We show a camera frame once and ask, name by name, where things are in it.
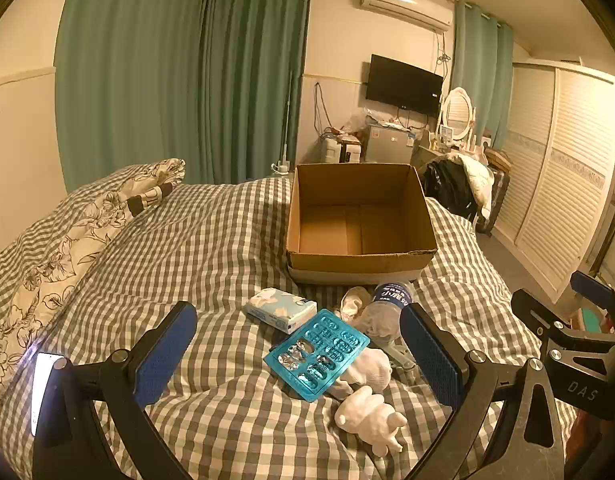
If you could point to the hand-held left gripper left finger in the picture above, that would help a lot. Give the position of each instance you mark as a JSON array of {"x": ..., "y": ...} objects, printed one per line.
[{"x": 167, "y": 355}]

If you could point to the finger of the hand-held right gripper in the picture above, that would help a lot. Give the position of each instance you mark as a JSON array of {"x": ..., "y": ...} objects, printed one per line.
[
  {"x": 595, "y": 291},
  {"x": 535, "y": 310}
]

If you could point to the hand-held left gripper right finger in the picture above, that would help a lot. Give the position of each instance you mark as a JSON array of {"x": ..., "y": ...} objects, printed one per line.
[{"x": 432, "y": 355}]

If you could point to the pale green folding stand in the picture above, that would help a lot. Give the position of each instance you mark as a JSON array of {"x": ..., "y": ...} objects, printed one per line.
[{"x": 395, "y": 355}]

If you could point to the white toy figure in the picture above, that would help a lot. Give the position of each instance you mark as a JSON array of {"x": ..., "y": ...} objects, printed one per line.
[
  {"x": 367, "y": 415},
  {"x": 372, "y": 367}
]

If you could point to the clear plastic bottle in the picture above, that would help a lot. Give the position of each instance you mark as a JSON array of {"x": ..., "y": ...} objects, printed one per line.
[{"x": 387, "y": 305}]

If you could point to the white cloth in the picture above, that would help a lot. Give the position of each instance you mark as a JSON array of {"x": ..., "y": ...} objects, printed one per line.
[{"x": 352, "y": 300}]

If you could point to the blue blister pack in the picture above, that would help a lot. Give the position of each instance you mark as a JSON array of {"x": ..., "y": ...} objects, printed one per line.
[{"x": 317, "y": 355}]

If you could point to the floral tissue pack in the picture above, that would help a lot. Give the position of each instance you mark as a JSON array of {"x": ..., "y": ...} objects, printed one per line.
[{"x": 277, "y": 310}]

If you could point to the brown cardboard box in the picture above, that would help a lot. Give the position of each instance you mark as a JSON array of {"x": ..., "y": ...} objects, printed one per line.
[{"x": 337, "y": 255}]

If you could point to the teal topped wooden stool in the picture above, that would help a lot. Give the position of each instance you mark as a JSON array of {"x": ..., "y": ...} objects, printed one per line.
[{"x": 591, "y": 321}]

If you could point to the dark suitcase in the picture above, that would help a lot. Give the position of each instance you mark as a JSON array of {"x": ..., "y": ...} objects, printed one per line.
[{"x": 495, "y": 200}]

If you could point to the white louvred wardrobe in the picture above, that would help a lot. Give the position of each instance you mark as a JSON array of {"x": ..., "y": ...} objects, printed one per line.
[{"x": 557, "y": 170}]

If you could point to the lit smartphone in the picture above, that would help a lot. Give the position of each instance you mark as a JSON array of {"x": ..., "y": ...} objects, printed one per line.
[{"x": 41, "y": 390}]

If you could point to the white garment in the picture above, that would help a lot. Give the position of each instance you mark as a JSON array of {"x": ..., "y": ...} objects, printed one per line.
[{"x": 480, "y": 180}]

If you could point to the floral blanket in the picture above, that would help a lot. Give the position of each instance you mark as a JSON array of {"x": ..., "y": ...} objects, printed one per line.
[{"x": 87, "y": 230}]

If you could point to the white oval mirror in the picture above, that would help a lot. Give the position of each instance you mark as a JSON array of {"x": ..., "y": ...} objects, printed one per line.
[{"x": 458, "y": 112}]

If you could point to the grey mini fridge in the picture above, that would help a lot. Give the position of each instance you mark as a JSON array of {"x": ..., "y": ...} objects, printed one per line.
[{"x": 387, "y": 145}]

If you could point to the white striped suitcase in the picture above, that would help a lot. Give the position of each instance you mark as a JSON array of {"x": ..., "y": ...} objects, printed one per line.
[{"x": 342, "y": 152}]

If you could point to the teal curtain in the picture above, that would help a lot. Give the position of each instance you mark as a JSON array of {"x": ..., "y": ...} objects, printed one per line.
[
  {"x": 132, "y": 70},
  {"x": 257, "y": 70},
  {"x": 480, "y": 70}
]

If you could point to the white air conditioner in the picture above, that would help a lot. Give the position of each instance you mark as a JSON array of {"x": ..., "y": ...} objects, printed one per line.
[{"x": 405, "y": 5}]

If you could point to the black wall television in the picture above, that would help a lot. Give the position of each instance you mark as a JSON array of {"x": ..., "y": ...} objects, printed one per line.
[{"x": 402, "y": 85}]

